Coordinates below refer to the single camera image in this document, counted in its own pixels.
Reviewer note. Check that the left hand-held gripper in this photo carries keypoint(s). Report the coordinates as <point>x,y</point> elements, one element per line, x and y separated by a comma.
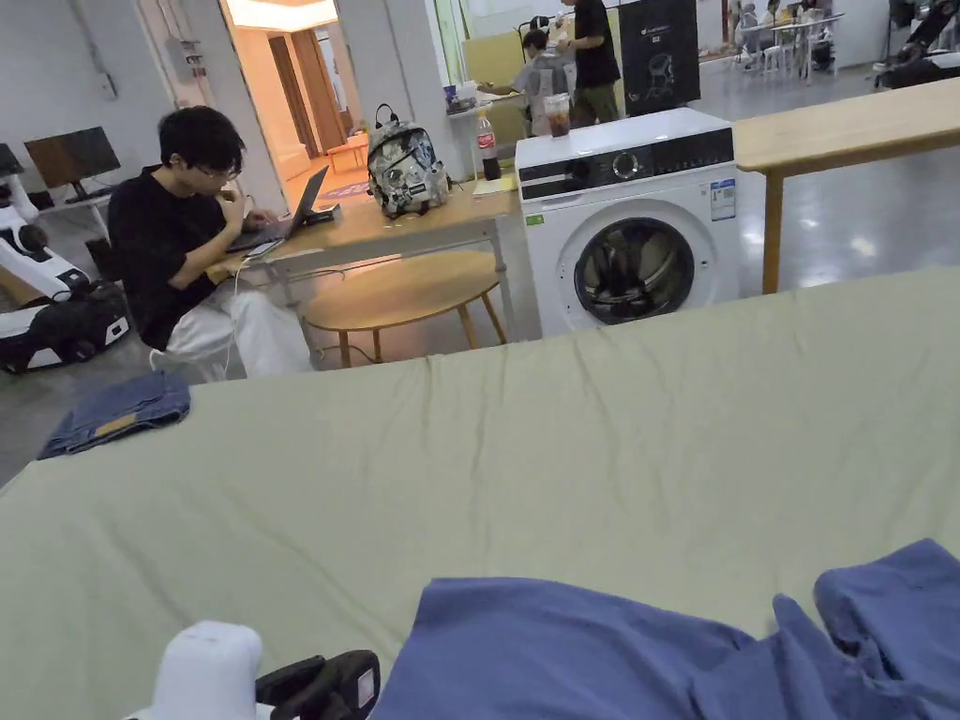
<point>206,667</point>

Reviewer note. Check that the dark blue shirt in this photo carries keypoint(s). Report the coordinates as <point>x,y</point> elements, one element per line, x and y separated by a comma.
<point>570,652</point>

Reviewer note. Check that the bed with pale green sheet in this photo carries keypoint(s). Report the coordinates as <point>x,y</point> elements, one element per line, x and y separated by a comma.
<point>525,450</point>

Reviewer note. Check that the folded blue jeans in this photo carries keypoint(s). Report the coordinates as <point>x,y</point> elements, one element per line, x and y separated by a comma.
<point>120,412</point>

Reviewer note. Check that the wooden desk with metal legs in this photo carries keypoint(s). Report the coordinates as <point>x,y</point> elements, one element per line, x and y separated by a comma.
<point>390,225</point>

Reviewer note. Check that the white and black robot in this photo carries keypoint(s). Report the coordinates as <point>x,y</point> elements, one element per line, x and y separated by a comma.
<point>52,307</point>

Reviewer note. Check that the white washing machine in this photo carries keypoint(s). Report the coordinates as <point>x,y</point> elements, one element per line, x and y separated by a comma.
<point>645,225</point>

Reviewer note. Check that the white desk with black monitor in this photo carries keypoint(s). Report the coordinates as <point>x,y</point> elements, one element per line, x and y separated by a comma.
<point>71,161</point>

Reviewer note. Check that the black printed banner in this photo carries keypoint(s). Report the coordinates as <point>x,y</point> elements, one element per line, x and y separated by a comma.
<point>660,56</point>

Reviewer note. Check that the row of tables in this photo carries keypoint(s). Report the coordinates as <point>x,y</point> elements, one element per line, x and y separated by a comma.
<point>784,34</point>

